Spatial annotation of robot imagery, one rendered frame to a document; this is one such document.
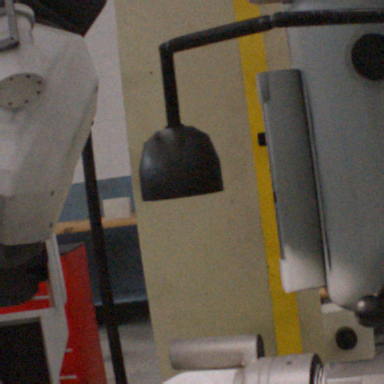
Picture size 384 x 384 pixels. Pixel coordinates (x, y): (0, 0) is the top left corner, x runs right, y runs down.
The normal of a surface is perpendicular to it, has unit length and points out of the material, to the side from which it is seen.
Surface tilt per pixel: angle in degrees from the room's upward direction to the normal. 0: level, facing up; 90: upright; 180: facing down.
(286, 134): 90
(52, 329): 81
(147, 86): 90
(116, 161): 90
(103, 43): 90
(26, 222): 140
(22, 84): 148
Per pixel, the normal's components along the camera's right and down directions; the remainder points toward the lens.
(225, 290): 0.07, 0.07
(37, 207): 0.51, 0.74
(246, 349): -0.26, -0.28
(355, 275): -0.49, 0.49
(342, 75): -0.41, 0.11
